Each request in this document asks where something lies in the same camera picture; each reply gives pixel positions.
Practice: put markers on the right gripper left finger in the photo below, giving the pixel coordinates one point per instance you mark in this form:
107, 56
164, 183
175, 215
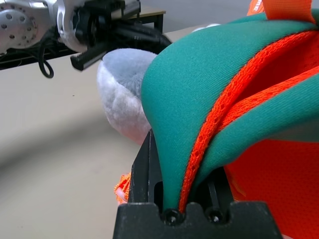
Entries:
144, 179

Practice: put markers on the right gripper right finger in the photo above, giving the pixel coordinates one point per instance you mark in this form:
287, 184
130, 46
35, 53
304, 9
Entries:
216, 189

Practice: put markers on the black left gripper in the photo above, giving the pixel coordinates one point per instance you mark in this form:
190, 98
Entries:
99, 25

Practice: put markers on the orange and teal backpack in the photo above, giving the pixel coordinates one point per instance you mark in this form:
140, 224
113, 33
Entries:
199, 87

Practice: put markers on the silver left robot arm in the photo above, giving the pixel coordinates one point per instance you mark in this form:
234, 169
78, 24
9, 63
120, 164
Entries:
17, 27

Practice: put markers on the grey plush shark toy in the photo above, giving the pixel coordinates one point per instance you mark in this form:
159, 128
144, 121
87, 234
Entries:
119, 99

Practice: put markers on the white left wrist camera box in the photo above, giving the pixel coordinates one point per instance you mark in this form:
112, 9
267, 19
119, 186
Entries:
67, 32

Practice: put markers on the side table with black frame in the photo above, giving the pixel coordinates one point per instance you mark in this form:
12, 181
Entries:
22, 58

